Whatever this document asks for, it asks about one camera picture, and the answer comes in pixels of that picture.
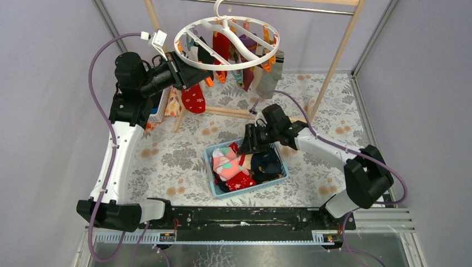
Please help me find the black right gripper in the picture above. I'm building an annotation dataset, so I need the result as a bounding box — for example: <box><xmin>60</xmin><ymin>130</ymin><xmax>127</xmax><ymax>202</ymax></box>
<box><xmin>238</xmin><ymin>123</ymin><xmax>279</xmax><ymax>155</ymax></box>

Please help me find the red santa sock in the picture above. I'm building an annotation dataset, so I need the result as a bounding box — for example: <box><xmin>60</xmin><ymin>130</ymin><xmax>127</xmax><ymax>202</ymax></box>
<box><xmin>181</xmin><ymin>83</ymin><xmax>206</xmax><ymax>114</ymax></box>

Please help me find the white round clip hanger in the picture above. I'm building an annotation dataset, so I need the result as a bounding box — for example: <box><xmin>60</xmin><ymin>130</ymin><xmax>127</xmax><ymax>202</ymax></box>
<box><xmin>174</xmin><ymin>1</ymin><xmax>281</xmax><ymax>73</ymax></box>

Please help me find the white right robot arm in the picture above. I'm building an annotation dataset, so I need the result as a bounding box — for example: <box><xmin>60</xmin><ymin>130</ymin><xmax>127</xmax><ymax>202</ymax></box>
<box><xmin>240</xmin><ymin>104</ymin><xmax>394</xmax><ymax>229</ymax></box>

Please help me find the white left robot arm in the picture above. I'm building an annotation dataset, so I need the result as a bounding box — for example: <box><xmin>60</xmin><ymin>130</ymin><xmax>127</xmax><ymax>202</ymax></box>
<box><xmin>76</xmin><ymin>52</ymin><xmax>210</xmax><ymax>232</ymax></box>

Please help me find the black hanging sock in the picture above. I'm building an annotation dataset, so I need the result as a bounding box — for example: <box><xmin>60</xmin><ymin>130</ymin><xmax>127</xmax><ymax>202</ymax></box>
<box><xmin>195</xmin><ymin>43</ymin><xmax>215</xmax><ymax>65</ymax></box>

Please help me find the dark navy sock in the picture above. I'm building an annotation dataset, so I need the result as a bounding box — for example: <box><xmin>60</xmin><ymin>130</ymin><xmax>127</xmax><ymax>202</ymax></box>
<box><xmin>250</xmin><ymin>150</ymin><xmax>284</xmax><ymax>184</ymax></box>

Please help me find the pink green patterned sock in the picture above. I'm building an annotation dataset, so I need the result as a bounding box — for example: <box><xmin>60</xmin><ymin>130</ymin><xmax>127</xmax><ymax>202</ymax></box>
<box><xmin>212</xmin><ymin>147</ymin><xmax>253</xmax><ymax>181</ymax></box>

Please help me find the orange floral cloth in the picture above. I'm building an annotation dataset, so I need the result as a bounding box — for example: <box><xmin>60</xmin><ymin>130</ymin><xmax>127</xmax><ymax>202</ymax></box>
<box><xmin>144</xmin><ymin>87</ymin><xmax>185</xmax><ymax>133</ymax></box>

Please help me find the red snowflake sock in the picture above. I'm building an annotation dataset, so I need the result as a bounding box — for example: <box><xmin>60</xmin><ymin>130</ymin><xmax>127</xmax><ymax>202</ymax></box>
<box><xmin>226</xmin><ymin>172</ymin><xmax>257</xmax><ymax>191</ymax></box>

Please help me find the blue plastic sock basket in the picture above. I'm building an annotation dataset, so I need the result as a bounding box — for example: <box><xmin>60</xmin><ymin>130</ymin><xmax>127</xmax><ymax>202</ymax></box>
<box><xmin>203</xmin><ymin>138</ymin><xmax>289</xmax><ymax>199</ymax></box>

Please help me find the red hanging sock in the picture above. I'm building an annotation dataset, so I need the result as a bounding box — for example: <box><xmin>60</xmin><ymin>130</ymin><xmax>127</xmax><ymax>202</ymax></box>
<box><xmin>213</xmin><ymin>32</ymin><xmax>230</xmax><ymax>61</ymax></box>

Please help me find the white plastic laundry basket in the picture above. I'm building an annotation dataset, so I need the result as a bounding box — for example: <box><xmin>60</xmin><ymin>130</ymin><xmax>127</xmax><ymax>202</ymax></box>
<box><xmin>148</xmin><ymin>87</ymin><xmax>170</xmax><ymax>122</ymax></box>

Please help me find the grey hanging sock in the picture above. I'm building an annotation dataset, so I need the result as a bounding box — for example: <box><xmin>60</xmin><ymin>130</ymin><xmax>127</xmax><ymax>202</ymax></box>
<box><xmin>252</xmin><ymin>50</ymin><xmax>284</xmax><ymax>99</ymax></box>

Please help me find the purple striped hanging sock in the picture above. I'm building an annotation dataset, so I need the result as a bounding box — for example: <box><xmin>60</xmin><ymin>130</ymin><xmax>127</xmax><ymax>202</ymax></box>
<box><xmin>238</xmin><ymin>33</ymin><xmax>259</xmax><ymax>93</ymax></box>

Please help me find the metal hanging rod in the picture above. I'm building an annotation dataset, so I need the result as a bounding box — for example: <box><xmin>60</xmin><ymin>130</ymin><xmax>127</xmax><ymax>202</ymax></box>
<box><xmin>188</xmin><ymin>0</ymin><xmax>355</xmax><ymax>16</ymax></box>

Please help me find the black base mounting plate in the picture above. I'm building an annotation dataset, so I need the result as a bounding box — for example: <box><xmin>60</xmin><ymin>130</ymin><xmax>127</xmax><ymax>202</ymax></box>
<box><xmin>150</xmin><ymin>206</ymin><xmax>356</xmax><ymax>241</ymax></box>

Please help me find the floral table mat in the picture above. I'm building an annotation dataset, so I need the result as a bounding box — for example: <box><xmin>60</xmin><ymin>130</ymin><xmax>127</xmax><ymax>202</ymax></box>
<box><xmin>126</xmin><ymin>73</ymin><xmax>345</xmax><ymax>207</ymax></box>

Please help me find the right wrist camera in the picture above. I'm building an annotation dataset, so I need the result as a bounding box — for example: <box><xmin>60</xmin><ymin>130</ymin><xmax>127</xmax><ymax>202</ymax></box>
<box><xmin>249</xmin><ymin>106</ymin><xmax>266</xmax><ymax>123</ymax></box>

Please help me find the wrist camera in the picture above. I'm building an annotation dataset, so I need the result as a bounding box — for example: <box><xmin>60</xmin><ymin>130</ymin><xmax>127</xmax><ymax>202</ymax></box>
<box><xmin>249</xmin><ymin>106</ymin><xmax>266</xmax><ymax>123</ymax></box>
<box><xmin>140</xmin><ymin>29</ymin><xmax>168</xmax><ymax>61</ymax></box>

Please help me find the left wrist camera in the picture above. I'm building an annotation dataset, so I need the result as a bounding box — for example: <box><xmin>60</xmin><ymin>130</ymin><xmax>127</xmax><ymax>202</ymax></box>
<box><xmin>140</xmin><ymin>29</ymin><xmax>168</xmax><ymax>61</ymax></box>

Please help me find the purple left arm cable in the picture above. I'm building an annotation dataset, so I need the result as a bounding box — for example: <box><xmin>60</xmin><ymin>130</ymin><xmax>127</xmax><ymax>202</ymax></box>
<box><xmin>87</xmin><ymin>32</ymin><xmax>150</xmax><ymax>263</ymax></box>

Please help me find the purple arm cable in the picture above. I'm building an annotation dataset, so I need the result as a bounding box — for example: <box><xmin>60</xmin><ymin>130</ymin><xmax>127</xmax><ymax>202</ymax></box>
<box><xmin>87</xmin><ymin>32</ymin><xmax>150</xmax><ymax>263</ymax></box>
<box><xmin>258</xmin><ymin>90</ymin><xmax>409</xmax><ymax>267</ymax></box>

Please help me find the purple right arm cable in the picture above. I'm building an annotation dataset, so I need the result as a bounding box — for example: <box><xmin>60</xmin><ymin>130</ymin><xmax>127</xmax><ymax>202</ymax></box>
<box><xmin>258</xmin><ymin>90</ymin><xmax>409</xmax><ymax>267</ymax></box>

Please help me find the wooden clothes rack frame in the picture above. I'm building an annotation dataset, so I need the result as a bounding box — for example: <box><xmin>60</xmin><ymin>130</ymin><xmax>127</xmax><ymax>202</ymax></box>
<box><xmin>144</xmin><ymin>0</ymin><xmax>366</xmax><ymax>134</ymax></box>

